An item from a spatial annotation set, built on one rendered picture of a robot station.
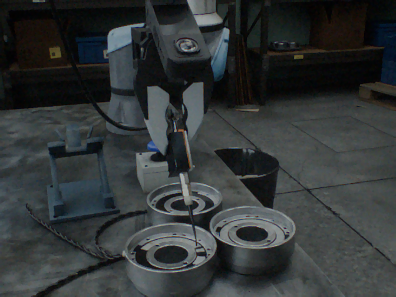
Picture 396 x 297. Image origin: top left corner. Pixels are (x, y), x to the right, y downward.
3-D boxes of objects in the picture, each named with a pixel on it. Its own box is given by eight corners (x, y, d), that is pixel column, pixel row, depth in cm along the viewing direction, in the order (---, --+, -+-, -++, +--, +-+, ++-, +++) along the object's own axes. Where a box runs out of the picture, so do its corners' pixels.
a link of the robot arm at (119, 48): (116, 78, 115) (111, 20, 110) (171, 78, 114) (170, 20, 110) (104, 90, 104) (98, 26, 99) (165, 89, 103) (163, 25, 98)
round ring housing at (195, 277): (226, 258, 59) (227, 229, 58) (201, 312, 50) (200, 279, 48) (148, 246, 62) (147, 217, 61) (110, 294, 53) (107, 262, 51)
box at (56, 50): (77, 66, 387) (72, 18, 374) (13, 71, 371) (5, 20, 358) (71, 58, 423) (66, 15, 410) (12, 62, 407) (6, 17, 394)
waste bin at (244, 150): (288, 269, 194) (294, 172, 180) (209, 284, 186) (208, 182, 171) (256, 229, 225) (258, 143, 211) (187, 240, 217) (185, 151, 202)
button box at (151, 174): (186, 188, 79) (185, 161, 77) (144, 194, 77) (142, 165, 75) (175, 170, 86) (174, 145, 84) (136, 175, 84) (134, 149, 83)
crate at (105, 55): (137, 55, 435) (135, 30, 428) (141, 62, 400) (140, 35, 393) (78, 58, 425) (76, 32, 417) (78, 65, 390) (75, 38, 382)
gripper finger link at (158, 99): (157, 143, 64) (161, 74, 61) (169, 158, 59) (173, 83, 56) (134, 144, 63) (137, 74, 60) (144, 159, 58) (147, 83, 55)
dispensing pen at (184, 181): (188, 242, 54) (162, 104, 58) (180, 245, 58) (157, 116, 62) (207, 238, 55) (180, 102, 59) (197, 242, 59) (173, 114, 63)
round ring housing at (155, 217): (163, 203, 74) (162, 178, 73) (229, 211, 71) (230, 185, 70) (136, 236, 64) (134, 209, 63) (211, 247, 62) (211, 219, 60)
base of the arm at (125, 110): (103, 119, 117) (100, 79, 114) (164, 114, 121) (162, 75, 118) (109, 138, 104) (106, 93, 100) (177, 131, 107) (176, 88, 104)
